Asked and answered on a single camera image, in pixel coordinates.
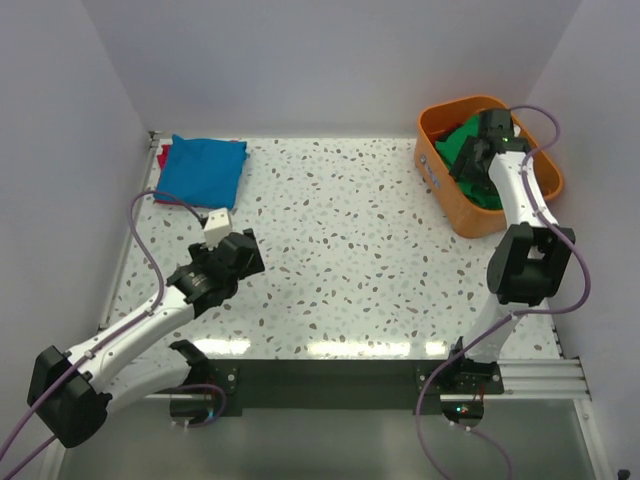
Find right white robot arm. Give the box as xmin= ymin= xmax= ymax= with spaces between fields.
xmin=439 ymin=109 xmax=575 ymax=394

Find green t shirt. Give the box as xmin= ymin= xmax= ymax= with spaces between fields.
xmin=435 ymin=114 xmax=502 ymax=210

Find folded blue t shirt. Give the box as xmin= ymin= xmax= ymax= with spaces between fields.
xmin=155 ymin=135 xmax=247 ymax=210

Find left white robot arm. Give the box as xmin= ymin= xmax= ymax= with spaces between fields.
xmin=27 ymin=229 xmax=265 ymax=448

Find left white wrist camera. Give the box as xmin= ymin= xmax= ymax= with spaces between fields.
xmin=203 ymin=208 xmax=233 ymax=248

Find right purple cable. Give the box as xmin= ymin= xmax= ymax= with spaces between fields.
xmin=415 ymin=103 xmax=594 ymax=480

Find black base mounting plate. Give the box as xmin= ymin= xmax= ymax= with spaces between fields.
xmin=148 ymin=358 xmax=505 ymax=417

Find folded red t shirt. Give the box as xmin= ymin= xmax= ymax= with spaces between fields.
xmin=153 ymin=144 xmax=173 ymax=205

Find orange plastic basket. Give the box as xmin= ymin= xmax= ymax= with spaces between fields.
xmin=414 ymin=93 xmax=565 ymax=239

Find aluminium frame rail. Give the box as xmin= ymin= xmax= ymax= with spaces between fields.
xmin=64 ymin=356 xmax=594 ymax=399

